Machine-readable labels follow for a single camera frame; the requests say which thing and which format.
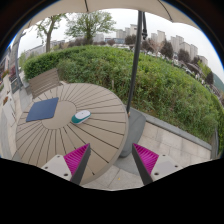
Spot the beige slatted chair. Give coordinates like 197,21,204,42
29,68,61,98

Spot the round beige slatted table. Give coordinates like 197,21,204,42
13,83,129,184

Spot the grey parasol base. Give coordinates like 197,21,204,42
120,108,146,158

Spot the beige parasol canopy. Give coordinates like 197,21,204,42
23,0,198,30

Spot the blue mouse pad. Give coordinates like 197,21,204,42
26,97,59,122

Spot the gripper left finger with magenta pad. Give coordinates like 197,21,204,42
42,144,91,185

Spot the dark parasol pole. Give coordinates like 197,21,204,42
126,11,147,114

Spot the green hedge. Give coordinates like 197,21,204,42
24,45,224,151

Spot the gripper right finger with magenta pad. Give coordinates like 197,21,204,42
132,143,182,185

